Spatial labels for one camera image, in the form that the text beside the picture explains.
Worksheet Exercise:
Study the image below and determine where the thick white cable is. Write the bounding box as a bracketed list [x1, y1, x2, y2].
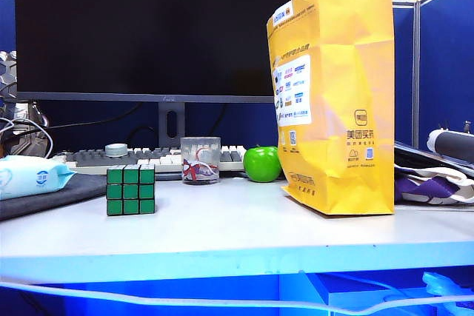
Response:
[0, 280, 474, 314]

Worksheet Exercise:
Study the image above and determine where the yellow paper bag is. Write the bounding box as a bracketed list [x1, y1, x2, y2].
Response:
[266, 0, 395, 216]

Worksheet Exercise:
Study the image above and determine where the shiny silver object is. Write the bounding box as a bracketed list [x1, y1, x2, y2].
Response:
[28, 101, 51, 127]

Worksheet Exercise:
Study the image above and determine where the light blue wet wipes pack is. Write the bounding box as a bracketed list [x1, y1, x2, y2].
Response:
[0, 155, 77, 201]

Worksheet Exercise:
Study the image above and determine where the thin white cable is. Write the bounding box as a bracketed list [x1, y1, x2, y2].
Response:
[0, 117, 55, 160]

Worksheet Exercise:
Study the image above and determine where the grey honeycomb object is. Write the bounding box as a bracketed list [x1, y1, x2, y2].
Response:
[0, 50, 18, 99]

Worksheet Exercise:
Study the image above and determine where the grey and white keyboard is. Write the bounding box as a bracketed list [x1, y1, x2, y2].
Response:
[51, 144, 248, 176]

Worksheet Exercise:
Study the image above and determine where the looped black cable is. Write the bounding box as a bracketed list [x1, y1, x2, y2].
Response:
[127, 125, 160, 147]

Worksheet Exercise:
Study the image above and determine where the blue office partition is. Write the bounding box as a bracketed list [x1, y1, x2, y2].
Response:
[392, 0, 474, 151]

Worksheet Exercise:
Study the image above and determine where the white and purple tote bag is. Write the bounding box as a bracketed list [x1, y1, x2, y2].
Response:
[393, 165, 474, 206]

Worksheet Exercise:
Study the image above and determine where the black computer monitor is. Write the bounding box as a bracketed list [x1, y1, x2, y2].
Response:
[13, 0, 307, 149]

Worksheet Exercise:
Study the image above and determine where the translucent plastic piece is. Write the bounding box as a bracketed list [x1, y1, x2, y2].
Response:
[421, 271, 466, 316]

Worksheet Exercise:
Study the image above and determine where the long black cable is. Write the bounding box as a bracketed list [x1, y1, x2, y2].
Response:
[36, 102, 144, 132]

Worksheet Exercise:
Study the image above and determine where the flat black folder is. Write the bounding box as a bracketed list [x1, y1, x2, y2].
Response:
[394, 141, 474, 177]

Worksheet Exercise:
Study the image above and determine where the green apple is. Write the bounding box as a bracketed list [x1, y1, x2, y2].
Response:
[242, 144, 283, 183]

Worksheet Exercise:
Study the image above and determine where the red and white ribbon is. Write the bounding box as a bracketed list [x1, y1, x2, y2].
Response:
[182, 147, 218, 181]

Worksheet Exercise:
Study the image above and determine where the black cylinder with white cap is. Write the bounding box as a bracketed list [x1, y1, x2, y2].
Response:
[427, 127, 474, 164]

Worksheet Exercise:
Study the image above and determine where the clear glass cup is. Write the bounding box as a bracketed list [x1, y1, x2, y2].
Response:
[180, 136, 222, 185]

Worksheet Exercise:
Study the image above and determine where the dark grey pad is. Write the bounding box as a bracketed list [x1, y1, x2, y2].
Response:
[0, 173, 109, 222]

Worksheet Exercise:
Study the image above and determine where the Rubik's cube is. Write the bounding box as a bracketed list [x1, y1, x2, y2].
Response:
[106, 164, 156, 217]

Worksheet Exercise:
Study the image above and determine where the short black cable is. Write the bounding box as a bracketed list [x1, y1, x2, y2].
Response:
[213, 103, 229, 127]

